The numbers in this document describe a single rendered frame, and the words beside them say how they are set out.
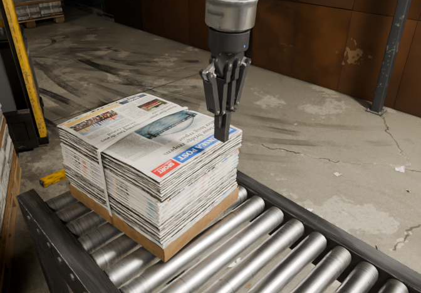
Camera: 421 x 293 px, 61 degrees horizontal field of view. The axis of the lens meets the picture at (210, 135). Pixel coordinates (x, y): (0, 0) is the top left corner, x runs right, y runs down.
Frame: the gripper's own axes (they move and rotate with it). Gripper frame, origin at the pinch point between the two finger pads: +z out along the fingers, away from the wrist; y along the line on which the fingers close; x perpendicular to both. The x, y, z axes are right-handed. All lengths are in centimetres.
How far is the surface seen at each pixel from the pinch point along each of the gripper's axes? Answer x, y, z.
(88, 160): -26.3, 17.1, 14.2
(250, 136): -96, -158, 112
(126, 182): -12.5, 16.3, 13.4
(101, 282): -7.4, 28.0, 31.1
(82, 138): -28.0, 17.0, 8.7
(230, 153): -3.6, -8.7, 13.0
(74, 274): -13.6, 30.8, 31.6
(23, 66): -205, -37, 55
